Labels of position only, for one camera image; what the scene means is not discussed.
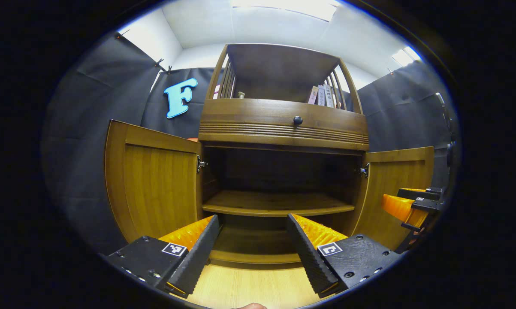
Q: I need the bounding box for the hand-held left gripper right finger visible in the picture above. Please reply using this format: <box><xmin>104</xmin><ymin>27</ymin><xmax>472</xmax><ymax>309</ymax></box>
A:
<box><xmin>286</xmin><ymin>213</ymin><xmax>402</xmax><ymax>299</ymax></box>

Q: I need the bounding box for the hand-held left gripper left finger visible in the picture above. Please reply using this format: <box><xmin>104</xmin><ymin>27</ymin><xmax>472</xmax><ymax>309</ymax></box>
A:
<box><xmin>106</xmin><ymin>215</ymin><xmax>220</xmax><ymax>300</ymax></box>

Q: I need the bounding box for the wooden cabinet door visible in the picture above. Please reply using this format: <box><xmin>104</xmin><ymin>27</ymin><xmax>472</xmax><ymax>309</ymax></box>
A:
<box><xmin>351</xmin><ymin>146</ymin><xmax>435</xmax><ymax>252</ymax></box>
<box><xmin>105</xmin><ymin>119</ymin><xmax>203</xmax><ymax>243</ymax></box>

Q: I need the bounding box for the wooden double-door shoe cabinet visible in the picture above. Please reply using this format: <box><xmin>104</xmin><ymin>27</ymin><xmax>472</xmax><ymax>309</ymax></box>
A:
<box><xmin>105</xmin><ymin>43</ymin><xmax>435</xmax><ymax>269</ymax></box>

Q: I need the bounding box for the wooden inner cabinet shelf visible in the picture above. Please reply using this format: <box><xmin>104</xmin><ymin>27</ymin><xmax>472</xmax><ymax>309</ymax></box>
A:
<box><xmin>202</xmin><ymin>190</ymin><xmax>356</xmax><ymax>218</ymax></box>

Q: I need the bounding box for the wooden cabinet drawer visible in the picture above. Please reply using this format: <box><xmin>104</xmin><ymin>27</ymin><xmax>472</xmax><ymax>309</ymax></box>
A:
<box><xmin>198</xmin><ymin>99</ymin><xmax>370</xmax><ymax>151</ymax></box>

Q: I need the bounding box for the small ceiling light panel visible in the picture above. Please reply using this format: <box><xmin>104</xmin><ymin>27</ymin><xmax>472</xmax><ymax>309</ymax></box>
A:
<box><xmin>392</xmin><ymin>46</ymin><xmax>422</xmax><ymax>67</ymax></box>

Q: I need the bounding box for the black backdrop cloth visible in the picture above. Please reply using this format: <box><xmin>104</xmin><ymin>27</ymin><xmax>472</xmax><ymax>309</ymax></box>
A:
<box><xmin>41</xmin><ymin>32</ymin><xmax>458</xmax><ymax>254</ymax></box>

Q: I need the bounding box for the large ceiling light panel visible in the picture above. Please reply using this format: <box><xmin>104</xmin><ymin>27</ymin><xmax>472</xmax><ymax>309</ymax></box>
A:
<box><xmin>230</xmin><ymin>0</ymin><xmax>342</xmax><ymax>22</ymax></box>

